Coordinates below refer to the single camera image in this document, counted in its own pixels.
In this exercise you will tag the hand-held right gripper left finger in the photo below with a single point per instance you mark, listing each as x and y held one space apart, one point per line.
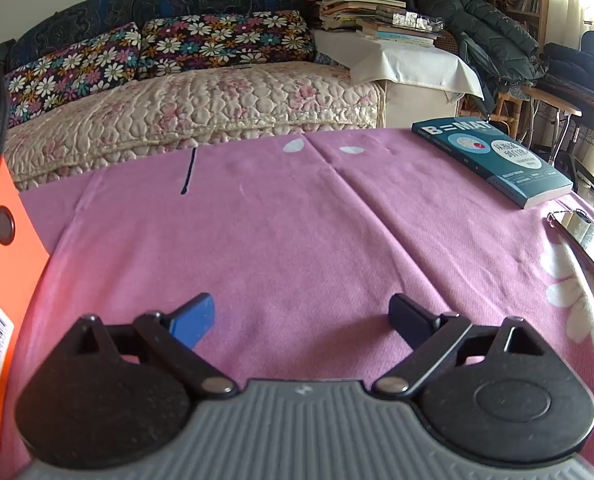
197 317

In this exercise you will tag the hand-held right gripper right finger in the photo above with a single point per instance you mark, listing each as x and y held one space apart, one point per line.
407 317

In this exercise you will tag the orange cardboard box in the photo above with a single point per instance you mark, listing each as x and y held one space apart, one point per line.
22 260

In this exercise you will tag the pink tablecloth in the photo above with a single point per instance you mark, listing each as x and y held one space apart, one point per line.
287 240

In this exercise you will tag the teal paperback book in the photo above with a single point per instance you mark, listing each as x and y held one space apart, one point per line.
502 165

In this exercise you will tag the small silver metal object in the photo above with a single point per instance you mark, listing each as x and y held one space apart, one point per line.
583 227

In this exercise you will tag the sofa with pink quilted cover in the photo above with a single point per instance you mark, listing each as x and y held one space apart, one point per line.
202 105

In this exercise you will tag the beige side cabinet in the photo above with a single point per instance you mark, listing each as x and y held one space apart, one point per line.
417 105

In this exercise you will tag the white cloth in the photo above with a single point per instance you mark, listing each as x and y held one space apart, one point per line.
402 62

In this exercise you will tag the wooden folding table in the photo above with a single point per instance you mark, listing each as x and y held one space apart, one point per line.
552 97

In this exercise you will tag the floral daisy pillow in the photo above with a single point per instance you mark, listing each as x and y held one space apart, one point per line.
227 40
72 72

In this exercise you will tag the dark puffer jacket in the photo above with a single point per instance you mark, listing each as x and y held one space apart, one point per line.
487 45

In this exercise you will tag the stack of books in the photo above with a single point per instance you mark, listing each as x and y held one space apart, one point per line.
377 25

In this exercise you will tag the silver foil packets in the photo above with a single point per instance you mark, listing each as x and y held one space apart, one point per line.
417 20

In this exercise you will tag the dark padded coat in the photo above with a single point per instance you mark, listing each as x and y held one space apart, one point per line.
577 62

